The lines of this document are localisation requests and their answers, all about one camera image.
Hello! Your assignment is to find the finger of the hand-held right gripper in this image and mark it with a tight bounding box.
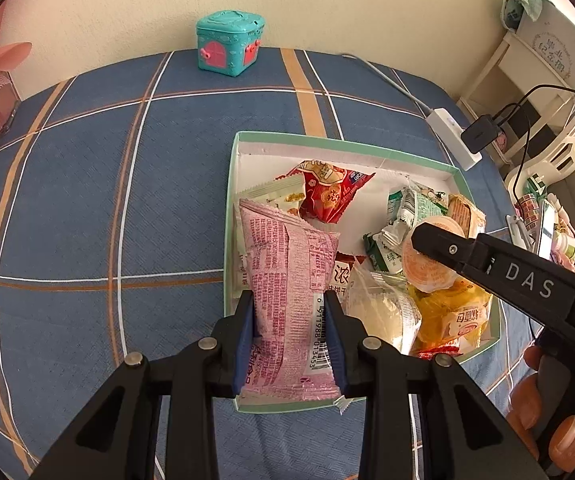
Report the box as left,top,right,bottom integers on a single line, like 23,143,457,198
411,222,491,276

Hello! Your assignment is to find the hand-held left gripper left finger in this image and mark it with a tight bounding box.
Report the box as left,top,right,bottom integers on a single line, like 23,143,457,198
27,287,255,480

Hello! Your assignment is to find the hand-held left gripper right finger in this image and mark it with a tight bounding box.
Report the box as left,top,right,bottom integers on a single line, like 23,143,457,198
322,290,551,480

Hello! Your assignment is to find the pale yellow jelly cup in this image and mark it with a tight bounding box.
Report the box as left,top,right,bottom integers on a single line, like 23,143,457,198
401,217,463,293

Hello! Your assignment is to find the orange-white bread packet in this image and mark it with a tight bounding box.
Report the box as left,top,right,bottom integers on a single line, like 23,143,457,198
446,194,487,238

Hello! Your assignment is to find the light green foil packet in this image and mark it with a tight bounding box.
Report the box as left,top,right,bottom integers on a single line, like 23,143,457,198
386,186,449,226

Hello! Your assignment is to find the clear round cake packet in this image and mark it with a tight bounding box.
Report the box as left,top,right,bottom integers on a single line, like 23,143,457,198
345,267,423,356

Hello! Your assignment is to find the dark green snack packet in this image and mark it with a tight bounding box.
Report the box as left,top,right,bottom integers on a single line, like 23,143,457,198
363,224,414,275

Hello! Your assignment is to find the yellow snack packet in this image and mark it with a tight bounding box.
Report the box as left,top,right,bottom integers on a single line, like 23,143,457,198
410,280,493,358

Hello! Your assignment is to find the pink snack packet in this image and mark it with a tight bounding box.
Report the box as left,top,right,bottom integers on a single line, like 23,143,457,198
237,199,351,413

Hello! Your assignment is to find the small red chip packet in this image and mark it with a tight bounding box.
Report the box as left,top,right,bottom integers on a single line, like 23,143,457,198
299,159,375,224

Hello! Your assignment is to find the white orange-print snack packet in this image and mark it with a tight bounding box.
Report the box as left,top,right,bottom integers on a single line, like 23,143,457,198
240,174,308,218

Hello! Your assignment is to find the green-rimmed white tray box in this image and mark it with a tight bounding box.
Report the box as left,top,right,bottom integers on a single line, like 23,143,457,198
222,131,503,413

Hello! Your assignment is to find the person's right hand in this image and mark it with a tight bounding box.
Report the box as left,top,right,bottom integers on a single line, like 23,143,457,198
510,346,575,476

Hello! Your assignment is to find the white clip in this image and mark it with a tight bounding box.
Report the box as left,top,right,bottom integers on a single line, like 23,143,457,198
506,214,535,250

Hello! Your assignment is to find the checkered tape roll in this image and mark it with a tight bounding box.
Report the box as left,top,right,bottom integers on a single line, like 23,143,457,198
520,192,543,226

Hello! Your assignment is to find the black charger plug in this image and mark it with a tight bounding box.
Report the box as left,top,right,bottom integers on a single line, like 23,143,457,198
461,116,501,153

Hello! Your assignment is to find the white power strip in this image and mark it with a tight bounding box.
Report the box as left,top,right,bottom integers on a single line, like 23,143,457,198
426,108,483,171

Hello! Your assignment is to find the white shelf unit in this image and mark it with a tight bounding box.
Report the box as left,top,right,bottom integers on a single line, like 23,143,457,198
457,5,575,191

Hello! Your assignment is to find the blue plaid tablecloth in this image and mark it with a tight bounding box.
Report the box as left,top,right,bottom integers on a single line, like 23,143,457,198
0,47,575,480

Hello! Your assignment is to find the white album box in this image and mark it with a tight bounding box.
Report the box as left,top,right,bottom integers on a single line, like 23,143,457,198
517,2,575,92

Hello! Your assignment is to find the teal patterned cloth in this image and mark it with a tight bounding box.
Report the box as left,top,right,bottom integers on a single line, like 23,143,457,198
502,0,545,28

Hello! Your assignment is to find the teal toy chest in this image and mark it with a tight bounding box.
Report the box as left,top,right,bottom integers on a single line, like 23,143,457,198
196,10,267,78

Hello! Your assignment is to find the white power cable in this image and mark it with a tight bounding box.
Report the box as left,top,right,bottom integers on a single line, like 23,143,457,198
340,52,433,116

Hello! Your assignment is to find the black charger cable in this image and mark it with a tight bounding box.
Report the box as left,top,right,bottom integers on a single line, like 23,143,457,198
492,84,575,206

